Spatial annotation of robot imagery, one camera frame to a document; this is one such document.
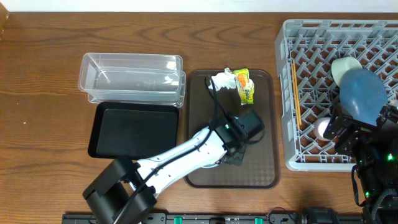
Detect large dark blue bowl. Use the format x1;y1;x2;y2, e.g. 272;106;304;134
340;68;388;126

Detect black plastic bin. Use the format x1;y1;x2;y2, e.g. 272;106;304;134
88;101;179;160

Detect yellow green snack wrapper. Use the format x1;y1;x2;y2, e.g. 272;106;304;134
233;68;254;105

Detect brown plastic serving tray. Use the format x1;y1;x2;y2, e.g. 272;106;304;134
185;70;280;189

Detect clear plastic bin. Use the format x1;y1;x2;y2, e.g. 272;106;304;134
78;52;187;108

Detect wooden chopstick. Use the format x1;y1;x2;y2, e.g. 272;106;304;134
292;60;302;129
291;60;299;130

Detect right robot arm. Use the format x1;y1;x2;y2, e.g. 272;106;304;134
323;103;397;223

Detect white tissue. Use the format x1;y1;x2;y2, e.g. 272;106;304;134
209;68;237;91

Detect white pink paper cup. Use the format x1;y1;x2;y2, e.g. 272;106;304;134
313;117;331;141

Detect small mint green bowl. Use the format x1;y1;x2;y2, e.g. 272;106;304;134
331;57;362;87

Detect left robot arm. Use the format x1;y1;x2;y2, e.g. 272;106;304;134
83;124;249;223

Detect grey dishwasher rack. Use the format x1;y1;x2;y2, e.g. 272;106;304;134
275;19;397;172

